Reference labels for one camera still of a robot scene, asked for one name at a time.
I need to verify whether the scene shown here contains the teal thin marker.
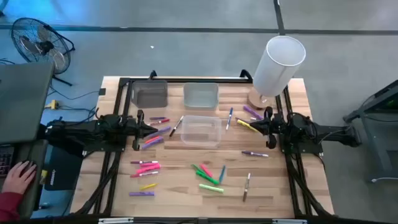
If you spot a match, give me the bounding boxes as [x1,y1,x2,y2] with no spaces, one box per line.
[218,164,227,184]

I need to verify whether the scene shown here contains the black metal cart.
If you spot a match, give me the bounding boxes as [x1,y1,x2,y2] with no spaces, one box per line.
[343,79,398,184]

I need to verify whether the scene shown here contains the person's forearm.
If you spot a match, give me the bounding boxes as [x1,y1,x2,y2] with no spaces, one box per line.
[0,192,24,222]

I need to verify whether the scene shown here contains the pink thin marker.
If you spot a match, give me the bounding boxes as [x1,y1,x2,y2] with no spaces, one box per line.
[199,163,214,179]

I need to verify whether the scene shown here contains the dark grey plastic bin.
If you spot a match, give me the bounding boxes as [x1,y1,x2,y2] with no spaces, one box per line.
[131,80,169,109]

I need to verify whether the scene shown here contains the light grey plastic bin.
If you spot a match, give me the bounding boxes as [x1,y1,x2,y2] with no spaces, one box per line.
[183,82,220,111]

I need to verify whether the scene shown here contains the person's hand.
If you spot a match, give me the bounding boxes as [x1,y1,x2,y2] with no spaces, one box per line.
[1,161,37,195]

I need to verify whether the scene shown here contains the dark green highlighter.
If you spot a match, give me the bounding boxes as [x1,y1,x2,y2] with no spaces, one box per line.
[195,170,220,185]

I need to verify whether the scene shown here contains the brown white whiteboard marker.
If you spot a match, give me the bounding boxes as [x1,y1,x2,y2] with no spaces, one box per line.
[242,172,252,203]

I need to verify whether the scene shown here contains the white floor cable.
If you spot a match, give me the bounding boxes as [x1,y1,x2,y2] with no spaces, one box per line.
[371,176,398,184]

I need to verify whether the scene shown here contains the clear plastic bin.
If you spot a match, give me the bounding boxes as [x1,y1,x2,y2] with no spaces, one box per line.
[180,115,223,148]

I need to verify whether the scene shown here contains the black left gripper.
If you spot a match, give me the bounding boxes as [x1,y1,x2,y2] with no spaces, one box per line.
[124,109,159,151]

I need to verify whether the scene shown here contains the white shade table lamp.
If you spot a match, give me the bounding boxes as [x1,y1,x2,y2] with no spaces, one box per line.
[247,35,307,110]

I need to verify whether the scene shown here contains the black white marker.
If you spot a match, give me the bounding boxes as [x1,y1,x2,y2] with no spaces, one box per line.
[169,115,185,138]

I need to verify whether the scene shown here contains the green thin marker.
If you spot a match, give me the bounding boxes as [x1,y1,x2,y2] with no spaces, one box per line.
[190,163,206,175]

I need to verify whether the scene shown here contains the grey flat monitor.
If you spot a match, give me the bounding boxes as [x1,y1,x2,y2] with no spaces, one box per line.
[0,61,55,144]

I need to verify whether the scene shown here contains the black keyboard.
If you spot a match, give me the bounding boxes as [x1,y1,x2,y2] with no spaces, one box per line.
[0,145,16,179]

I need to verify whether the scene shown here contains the red white whiteboard marker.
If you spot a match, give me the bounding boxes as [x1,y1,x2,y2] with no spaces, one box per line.
[147,118,171,126]

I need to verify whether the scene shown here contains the pink white whiteboard marker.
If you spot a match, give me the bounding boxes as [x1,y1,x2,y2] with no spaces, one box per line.
[129,170,159,179]

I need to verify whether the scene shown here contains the silver bracket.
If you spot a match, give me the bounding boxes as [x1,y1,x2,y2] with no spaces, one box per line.
[98,217,135,224]
[272,218,308,224]

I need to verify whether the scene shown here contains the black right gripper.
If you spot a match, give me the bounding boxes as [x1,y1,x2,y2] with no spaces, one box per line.
[249,106,282,149]

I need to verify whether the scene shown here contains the black computer case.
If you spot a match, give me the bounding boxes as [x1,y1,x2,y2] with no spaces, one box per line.
[44,146,84,192]

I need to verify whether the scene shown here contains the blue white whiteboard marker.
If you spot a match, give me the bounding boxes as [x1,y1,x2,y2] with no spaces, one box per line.
[225,106,234,131]

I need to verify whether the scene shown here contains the black floor fan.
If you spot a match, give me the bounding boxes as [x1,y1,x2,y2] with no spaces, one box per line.
[11,17,76,87]

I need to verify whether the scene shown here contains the light green Sharpie highlighter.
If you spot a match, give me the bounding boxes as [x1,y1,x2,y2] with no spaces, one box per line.
[198,183,224,194]

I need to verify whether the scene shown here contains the large yellow highlighter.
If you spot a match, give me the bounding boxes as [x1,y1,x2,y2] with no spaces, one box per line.
[236,119,259,133]

